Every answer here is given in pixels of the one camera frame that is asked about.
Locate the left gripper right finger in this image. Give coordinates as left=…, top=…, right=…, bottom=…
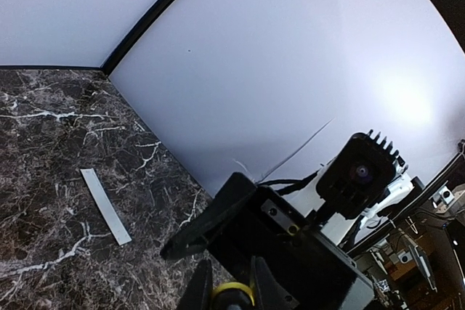
left=250, top=256, right=299, bottom=310

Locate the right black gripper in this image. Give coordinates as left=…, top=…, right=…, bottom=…
left=160, top=172, right=374, bottom=309

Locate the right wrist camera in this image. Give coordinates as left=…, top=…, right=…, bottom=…
left=307, top=130, right=420, bottom=229

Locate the right black frame post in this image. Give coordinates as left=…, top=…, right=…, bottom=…
left=100, top=0, right=176, bottom=76

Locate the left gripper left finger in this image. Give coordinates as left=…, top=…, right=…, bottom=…
left=177, top=259, right=213, bottom=310

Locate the white battery cover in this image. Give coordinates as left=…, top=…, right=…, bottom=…
left=80, top=168, right=132, bottom=246

